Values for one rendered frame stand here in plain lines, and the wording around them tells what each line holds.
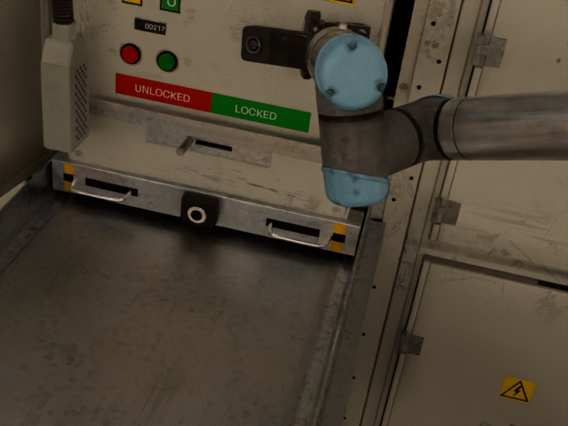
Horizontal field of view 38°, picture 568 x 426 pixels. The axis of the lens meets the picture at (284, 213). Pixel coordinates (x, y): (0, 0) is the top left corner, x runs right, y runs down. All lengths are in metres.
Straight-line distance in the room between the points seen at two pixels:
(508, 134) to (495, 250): 0.61
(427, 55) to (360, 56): 0.51
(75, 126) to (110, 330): 0.32
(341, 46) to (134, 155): 0.61
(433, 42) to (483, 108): 0.43
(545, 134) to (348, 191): 0.22
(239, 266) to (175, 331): 0.19
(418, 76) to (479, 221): 0.28
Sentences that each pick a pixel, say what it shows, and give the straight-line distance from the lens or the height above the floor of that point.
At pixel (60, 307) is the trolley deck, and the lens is 1.26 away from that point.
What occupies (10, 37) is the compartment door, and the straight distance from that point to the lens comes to 1.48.
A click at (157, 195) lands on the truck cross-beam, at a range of 1.41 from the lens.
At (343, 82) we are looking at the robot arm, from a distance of 0.88.
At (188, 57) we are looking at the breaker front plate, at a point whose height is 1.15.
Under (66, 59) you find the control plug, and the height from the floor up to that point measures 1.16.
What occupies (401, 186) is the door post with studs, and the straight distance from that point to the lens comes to 1.48.
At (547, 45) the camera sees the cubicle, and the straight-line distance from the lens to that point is 1.35.
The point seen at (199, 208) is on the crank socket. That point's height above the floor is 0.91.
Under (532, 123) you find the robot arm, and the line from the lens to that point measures 0.91.
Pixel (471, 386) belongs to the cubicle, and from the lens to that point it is 1.71.
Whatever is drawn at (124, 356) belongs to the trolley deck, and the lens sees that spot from 1.17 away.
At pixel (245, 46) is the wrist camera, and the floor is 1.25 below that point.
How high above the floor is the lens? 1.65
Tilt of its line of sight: 32 degrees down
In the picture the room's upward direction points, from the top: 8 degrees clockwise
